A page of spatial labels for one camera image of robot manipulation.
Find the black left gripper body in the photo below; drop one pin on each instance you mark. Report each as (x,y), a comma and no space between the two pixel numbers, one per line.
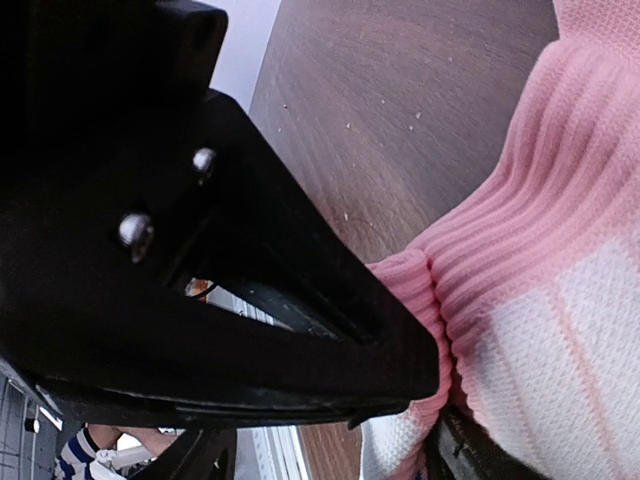
(160,266)

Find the pink mint patterned sock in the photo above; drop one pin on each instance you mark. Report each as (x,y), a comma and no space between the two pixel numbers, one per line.
(530,286)

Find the aluminium table edge rail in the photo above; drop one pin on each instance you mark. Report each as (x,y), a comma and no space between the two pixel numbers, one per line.
(263,453)

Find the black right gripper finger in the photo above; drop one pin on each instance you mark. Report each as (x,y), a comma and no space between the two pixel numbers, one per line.
(458,448)

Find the person in striped shirt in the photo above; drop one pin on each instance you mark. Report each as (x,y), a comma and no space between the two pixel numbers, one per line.
(118,450)

